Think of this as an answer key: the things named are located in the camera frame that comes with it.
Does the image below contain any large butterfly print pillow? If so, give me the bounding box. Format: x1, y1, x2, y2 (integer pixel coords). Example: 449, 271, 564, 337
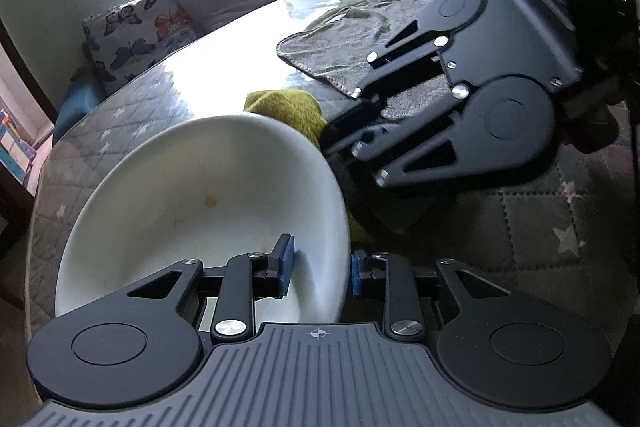
81, 0, 198, 95

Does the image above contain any grey quilted table cover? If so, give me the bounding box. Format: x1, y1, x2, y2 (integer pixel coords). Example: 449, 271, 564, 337
25, 0, 639, 338

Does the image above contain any white ceramic bowl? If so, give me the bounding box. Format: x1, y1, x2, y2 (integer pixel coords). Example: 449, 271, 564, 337
55, 114, 349, 323

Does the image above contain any yellow and black cleaning cloth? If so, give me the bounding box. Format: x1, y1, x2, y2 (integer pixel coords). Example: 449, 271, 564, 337
243, 88, 369, 243

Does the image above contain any grey towel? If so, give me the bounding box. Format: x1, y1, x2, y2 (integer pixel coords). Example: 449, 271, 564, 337
277, 0, 431, 120

